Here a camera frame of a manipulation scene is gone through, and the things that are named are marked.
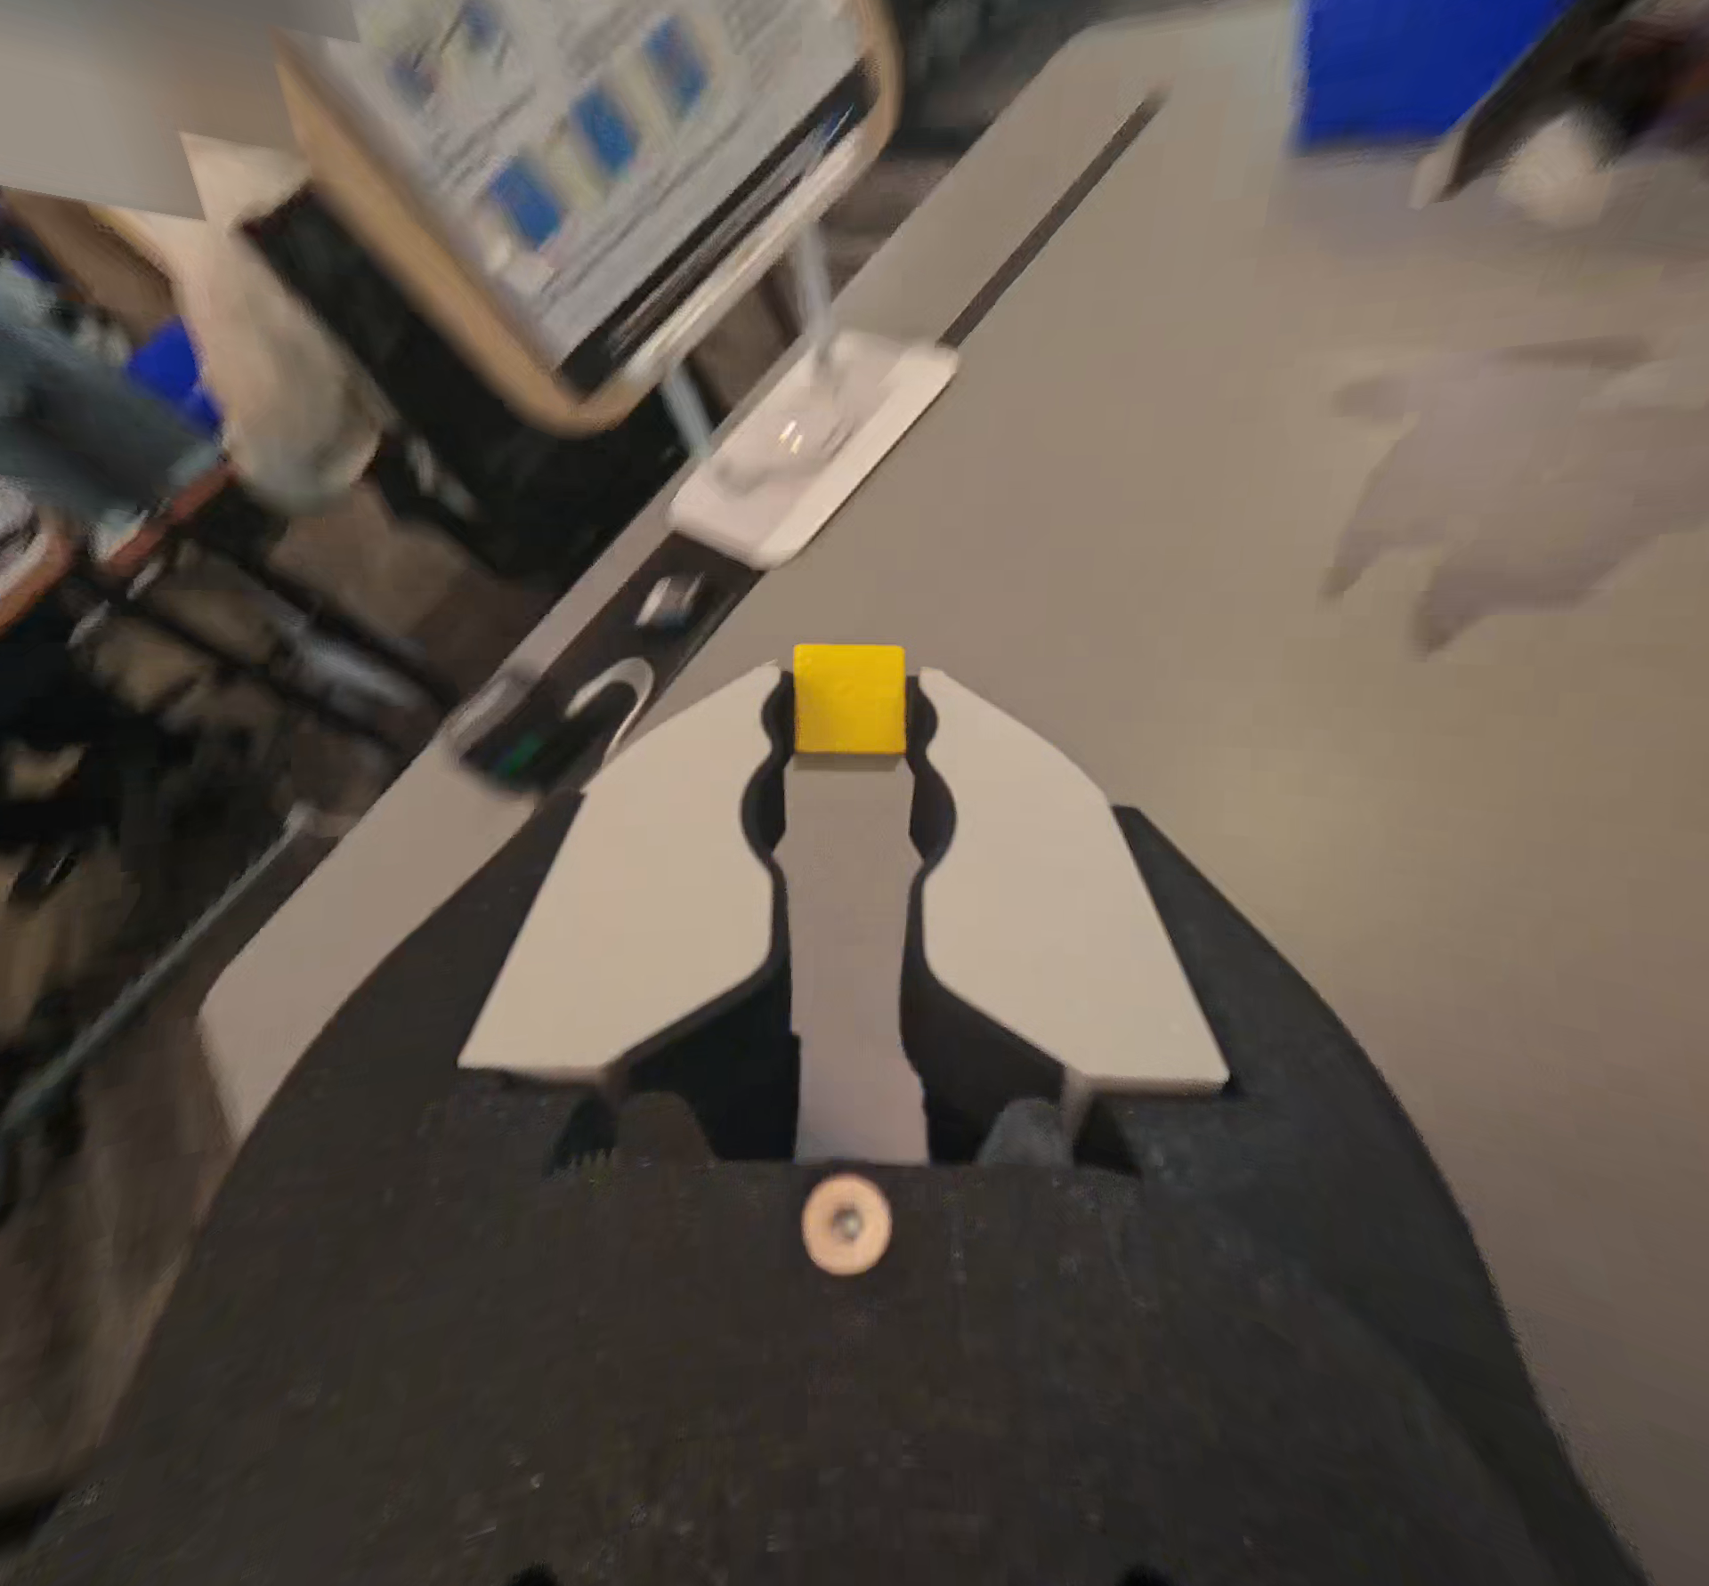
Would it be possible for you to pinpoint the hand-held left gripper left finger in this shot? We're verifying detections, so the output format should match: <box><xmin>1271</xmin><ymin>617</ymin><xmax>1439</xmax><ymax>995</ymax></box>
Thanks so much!
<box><xmin>456</xmin><ymin>665</ymin><xmax>792</xmax><ymax>1078</ymax></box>

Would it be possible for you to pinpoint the black charger case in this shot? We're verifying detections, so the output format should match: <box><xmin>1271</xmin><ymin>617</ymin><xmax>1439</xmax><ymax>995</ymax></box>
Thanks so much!
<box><xmin>454</xmin><ymin>678</ymin><xmax>603</xmax><ymax>799</ymax></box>

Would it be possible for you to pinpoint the yellow cube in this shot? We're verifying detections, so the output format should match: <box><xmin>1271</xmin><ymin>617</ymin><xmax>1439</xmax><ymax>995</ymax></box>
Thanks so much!
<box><xmin>790</xmin><ymin>644</ymin><xmax>908</xmax><ymax>762</ymax></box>

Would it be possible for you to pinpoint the wood-framed instruction board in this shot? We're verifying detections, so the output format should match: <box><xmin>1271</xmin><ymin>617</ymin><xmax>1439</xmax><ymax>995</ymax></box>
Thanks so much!
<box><xmin>272</xmin><ymin>0</ymin><xmax>902</xmax><ymax>436</ymax></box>

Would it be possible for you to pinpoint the blue storage bin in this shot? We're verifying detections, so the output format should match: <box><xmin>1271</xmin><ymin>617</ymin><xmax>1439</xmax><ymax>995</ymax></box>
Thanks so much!
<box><xmin>127</xmin><ymin>318</ymin><xmax>224</xmax><ymax>432</ymax></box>

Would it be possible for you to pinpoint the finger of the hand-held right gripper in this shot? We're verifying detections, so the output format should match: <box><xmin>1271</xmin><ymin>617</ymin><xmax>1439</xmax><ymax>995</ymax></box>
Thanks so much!
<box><xmin>1413</xmin><ymin>0</ymin><xmax>1650</xmax><ymax>209</ymax></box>

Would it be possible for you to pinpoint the blue plastic object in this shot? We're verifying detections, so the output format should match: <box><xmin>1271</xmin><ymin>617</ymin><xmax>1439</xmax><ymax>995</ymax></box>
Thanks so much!
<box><xmin>1292</xmin><ymin>0</ymin><xmax>1690</xmax><ymax>153</ymax></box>

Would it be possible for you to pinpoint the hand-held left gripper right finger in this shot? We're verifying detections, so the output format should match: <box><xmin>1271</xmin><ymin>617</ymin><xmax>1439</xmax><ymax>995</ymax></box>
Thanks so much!
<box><xmin>907</xmin><ymin>669</ymin><xmax>1230</xmax><ymax>1094</ymax></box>

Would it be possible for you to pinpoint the black tripod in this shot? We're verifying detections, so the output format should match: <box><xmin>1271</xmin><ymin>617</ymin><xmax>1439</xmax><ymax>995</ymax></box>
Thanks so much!
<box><xmin>0</xmin><ymin>804</ymin><xmax>322</xmax><ymax>1141</ymax></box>

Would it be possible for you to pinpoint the wooden office desk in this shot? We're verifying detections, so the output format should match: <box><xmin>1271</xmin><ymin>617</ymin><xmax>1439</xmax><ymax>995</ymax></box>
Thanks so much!
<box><xmin>0</xmin><ymin>452</ymin><xmax>242</xmax><ymax>627</ymax></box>

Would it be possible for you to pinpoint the white charging cable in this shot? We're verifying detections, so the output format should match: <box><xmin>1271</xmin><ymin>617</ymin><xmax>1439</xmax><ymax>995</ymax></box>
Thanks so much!
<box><xmin>561</xmin><ymin>657</ymin><xmax>657</xmax><ymax>766</ymax></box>

